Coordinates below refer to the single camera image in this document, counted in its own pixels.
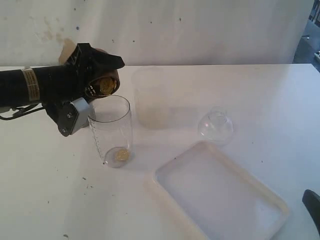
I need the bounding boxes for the brown wooden cup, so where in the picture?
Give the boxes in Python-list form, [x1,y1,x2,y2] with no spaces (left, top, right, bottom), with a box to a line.
[83,47,125,101]

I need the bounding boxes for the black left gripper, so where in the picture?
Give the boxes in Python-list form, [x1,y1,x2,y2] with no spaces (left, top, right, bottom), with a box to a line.
[40,43,125,136]

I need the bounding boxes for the black cable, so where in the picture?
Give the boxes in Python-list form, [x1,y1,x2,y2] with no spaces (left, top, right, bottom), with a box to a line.
[0,103,47,121]

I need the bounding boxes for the white plastic tray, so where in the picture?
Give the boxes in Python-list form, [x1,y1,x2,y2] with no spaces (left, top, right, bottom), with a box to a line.
[147,141,290,240]

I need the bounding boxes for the clear dome strainer lid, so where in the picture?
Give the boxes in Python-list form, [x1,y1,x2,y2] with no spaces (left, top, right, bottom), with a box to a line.
[197,106,234,146]

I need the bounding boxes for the gold coins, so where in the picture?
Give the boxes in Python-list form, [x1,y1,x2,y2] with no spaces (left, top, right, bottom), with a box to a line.
[99,76,118,96]

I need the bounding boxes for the frosted plastic cup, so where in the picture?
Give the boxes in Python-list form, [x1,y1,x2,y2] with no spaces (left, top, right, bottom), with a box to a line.
[131,66,169,130]

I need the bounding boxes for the clear glass with amber liquid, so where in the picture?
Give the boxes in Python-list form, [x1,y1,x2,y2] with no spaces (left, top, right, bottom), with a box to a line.
[88,95,133,168]

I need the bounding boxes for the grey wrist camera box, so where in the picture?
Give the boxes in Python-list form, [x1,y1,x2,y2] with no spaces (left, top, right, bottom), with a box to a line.
[61,97,91,137]

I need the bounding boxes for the dark right gripper tip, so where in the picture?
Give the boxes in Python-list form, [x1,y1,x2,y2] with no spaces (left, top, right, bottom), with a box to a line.
[302,189,320,231]

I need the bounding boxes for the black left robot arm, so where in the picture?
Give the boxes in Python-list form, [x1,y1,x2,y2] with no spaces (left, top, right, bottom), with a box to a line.
[0,43,124,137]

